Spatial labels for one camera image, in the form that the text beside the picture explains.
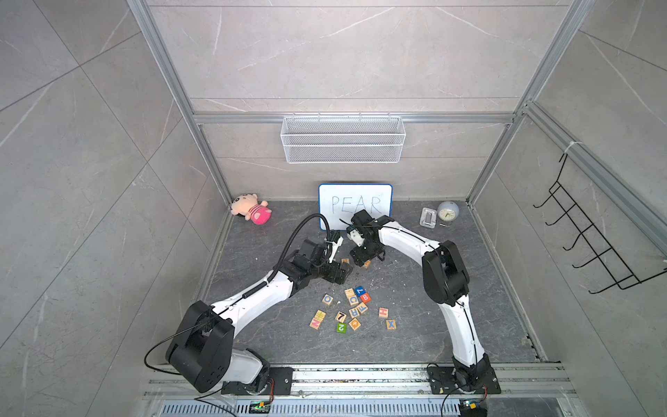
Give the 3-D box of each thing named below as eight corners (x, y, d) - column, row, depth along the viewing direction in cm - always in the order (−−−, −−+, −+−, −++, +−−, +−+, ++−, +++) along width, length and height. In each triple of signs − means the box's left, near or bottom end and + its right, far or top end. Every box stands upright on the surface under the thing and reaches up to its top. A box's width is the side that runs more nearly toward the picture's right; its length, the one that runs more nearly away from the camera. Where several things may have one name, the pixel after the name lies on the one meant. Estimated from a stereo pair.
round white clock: (438, 223, 113) (444, 211, 107) (435, 213, 117) (440, 201, 111) (453, 223, 113) (460, 211, 107) (450, 213, 117) (456, 201, 111)
